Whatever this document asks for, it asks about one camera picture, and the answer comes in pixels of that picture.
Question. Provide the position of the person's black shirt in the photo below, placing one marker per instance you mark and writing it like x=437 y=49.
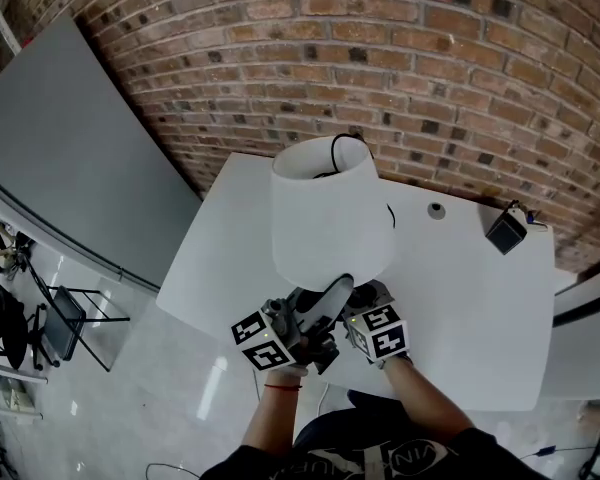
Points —
x=380 y=463

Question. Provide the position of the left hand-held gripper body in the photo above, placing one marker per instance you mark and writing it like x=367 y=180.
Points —
x=265 y=340

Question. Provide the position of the white table lamp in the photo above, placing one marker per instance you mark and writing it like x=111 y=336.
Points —
x=325 y=218

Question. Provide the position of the person's right forearm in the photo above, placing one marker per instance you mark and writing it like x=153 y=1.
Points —
x=425 y=403

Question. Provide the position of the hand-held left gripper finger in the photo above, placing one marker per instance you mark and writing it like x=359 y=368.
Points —
x=330 y=300

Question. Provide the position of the black folding chair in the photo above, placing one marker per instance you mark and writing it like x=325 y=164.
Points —
x=65 y=323

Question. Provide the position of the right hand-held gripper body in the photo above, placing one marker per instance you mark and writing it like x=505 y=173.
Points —
x=380 y=335

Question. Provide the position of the white shelf cabinet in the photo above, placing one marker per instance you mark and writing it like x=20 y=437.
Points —
x=585 y=358

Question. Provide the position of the person's left forearm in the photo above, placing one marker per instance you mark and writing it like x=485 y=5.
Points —
x=272 y=418

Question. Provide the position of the black tissue box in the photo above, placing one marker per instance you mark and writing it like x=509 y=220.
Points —
x=505 y=233

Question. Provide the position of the black office chair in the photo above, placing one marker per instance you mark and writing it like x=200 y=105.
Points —
x=5 y=323

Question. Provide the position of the white desk with drawers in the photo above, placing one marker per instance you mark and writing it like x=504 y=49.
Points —
x=455 y=293

